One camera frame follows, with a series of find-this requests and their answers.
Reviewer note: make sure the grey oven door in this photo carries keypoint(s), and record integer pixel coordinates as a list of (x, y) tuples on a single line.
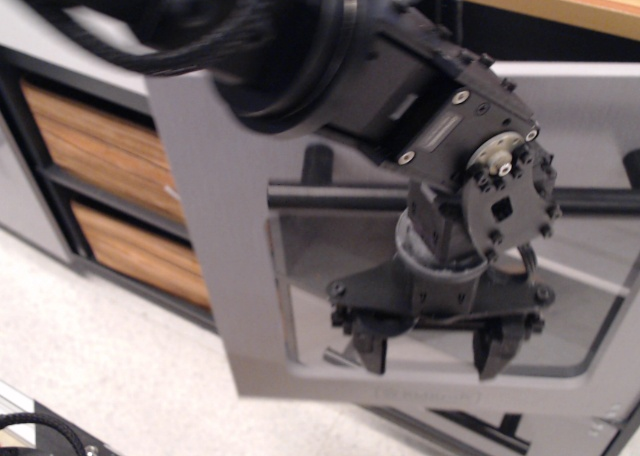
[(572, 389)]

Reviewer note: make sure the wood grain drawer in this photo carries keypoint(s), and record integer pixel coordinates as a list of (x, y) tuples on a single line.
[(111, 152), (156, 260)]

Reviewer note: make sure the dark grey cabinet frame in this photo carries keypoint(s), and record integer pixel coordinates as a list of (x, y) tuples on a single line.
[(55, 189)]

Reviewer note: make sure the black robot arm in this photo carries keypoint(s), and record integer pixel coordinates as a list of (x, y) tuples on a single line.
[(392, 79)]

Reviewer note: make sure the lower wood grain drawer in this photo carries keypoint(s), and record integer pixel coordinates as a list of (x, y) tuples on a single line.
[(156, 260)]

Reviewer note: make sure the upper wood grain drawer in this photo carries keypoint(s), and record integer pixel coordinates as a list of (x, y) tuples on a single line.
[(111, 152)]

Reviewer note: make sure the black oven door handle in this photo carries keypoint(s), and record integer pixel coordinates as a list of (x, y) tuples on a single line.
[(316, 190)]

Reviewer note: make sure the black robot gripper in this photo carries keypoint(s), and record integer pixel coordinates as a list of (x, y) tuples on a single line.
[(462, 261)]

